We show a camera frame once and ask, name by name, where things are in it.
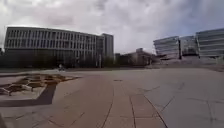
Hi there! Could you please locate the large long office building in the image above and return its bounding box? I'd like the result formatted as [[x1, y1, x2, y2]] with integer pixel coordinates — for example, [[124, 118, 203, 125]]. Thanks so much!
[[3, 26, 115, 69]]

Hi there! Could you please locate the raised planting bed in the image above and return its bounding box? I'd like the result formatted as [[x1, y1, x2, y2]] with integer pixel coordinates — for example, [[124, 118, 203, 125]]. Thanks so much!
[[0, 73, 80, 98]]

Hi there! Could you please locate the low brown building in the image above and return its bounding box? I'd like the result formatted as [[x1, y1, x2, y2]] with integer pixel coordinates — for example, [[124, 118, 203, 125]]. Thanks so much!
[[114, 47, 156, 67]]

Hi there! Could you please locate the person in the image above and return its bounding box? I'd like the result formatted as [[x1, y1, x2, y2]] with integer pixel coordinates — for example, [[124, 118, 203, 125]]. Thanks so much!
[[58, 63, 65, 72]]

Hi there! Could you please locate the grey paved plaza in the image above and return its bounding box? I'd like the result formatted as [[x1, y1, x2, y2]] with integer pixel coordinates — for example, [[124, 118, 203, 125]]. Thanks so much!
[[0, 67, 224, 128]]

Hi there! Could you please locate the manhole cover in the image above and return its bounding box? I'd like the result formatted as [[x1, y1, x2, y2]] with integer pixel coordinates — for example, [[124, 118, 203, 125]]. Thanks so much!
[[112, 78, 124, 83]]

